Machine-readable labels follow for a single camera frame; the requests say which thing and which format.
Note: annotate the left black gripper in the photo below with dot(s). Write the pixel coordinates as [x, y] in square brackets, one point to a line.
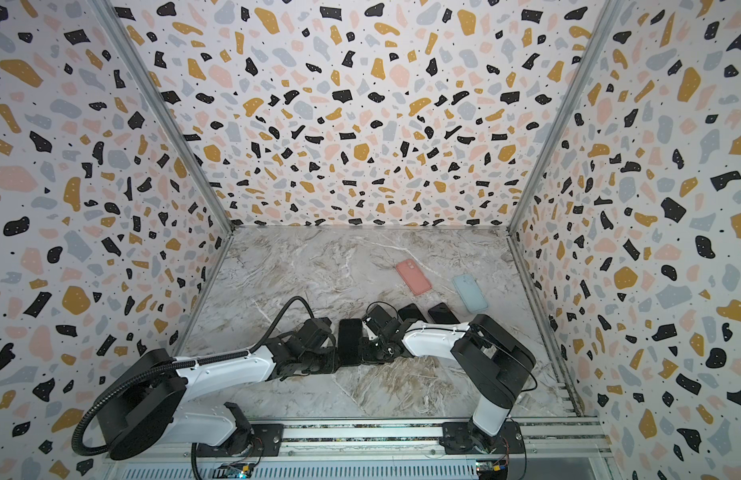
[331, 361]

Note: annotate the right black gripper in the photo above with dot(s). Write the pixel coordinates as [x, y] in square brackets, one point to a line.
[374, 339]

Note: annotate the black phone case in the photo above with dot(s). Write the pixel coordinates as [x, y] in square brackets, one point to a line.
[350, 334]

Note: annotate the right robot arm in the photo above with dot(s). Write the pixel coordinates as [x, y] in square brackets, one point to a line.
[497, 363]

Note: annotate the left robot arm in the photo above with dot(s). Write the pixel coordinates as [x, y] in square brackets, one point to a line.
[153, 402]

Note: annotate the right black phone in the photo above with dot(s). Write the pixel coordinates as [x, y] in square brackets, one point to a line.
[442, 314]

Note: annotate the pink phone case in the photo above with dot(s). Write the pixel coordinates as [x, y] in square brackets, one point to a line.
[413, 277]

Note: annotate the light blue phone case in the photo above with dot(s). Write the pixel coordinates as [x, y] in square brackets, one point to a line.
[470, 293]

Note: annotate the left green circuit board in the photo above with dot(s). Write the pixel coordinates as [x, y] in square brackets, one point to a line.
[234, 471]

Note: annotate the right circuit board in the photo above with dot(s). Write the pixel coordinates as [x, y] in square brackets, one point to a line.
[492, 470]

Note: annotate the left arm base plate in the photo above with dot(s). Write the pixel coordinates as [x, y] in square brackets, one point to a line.
[261, 440]

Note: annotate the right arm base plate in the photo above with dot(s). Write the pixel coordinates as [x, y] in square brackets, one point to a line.
[463, 438]

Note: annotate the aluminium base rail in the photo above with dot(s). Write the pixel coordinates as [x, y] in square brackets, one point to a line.
[556, 448]

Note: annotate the left corner aluminium post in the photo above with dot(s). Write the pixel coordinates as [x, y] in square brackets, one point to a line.
[107, 17]

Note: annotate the corner aluminium post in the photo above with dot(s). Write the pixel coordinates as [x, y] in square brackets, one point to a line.
[603, 26]
[107, 17]

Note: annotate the right corner aluminium post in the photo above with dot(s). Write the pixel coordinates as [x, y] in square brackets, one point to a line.
[603, 26]

